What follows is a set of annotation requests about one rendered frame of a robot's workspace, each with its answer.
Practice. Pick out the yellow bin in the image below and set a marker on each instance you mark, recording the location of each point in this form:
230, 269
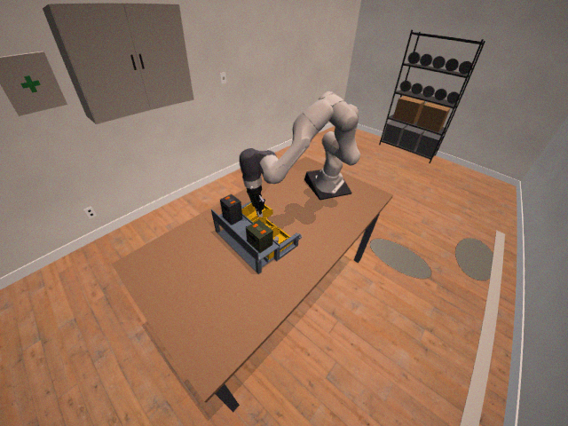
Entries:
266, 222
282, 237
250, 212

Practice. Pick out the dark grey metal shelf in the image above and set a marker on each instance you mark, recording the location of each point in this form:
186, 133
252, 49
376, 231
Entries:
246, 251

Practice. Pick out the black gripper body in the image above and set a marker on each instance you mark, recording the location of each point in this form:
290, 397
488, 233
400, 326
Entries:
256, 192

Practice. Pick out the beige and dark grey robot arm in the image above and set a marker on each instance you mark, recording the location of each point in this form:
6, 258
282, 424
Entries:
339, 145

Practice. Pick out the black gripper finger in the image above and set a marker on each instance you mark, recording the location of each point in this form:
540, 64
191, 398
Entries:
259, 205
252, 200

